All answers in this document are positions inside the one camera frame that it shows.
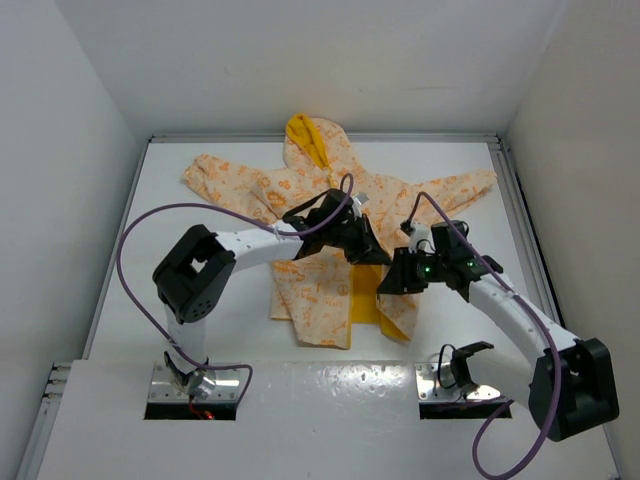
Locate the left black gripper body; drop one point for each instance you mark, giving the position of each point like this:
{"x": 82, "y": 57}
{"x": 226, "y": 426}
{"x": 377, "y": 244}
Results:
{"x": 343, "y": 233}

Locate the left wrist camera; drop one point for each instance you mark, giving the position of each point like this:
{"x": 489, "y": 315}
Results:
{"x": 358, "y": 202}

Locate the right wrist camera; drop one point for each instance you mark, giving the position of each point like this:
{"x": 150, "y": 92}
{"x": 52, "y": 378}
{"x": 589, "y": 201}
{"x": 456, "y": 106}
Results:
{"x": 418, "y": 235}

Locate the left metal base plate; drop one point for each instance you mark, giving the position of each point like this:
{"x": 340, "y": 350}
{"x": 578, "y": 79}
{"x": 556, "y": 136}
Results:
{"x": 211, "y": 387}

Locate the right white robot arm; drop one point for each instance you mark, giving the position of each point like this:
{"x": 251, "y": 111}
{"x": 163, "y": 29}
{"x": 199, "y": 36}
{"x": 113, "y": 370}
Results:
{"x": 566, "y": 383}

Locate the metal base plate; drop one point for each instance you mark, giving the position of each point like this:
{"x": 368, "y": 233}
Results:
{"x": 435, "y": 388}
{"x": 211, "y": 387}

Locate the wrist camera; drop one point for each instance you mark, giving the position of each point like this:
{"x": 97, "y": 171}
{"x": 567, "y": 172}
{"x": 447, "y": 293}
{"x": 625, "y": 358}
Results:
{"x": 418, "y": 235}
{"x": 358, "y": 202}

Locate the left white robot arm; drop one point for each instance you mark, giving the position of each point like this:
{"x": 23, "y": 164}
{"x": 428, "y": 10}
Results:
{"x": 191, "y": 278}

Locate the aluminium table frame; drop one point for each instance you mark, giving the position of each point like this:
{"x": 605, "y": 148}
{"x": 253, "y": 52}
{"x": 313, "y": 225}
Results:
{"x": 309, "y": 413}

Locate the orange patterned hooded jacket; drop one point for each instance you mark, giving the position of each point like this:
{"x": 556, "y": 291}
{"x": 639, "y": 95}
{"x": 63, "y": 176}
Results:
{"x": 323, "y": 295}

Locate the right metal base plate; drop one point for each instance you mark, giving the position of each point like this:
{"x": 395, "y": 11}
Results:
{"x": 435, "y": 388}

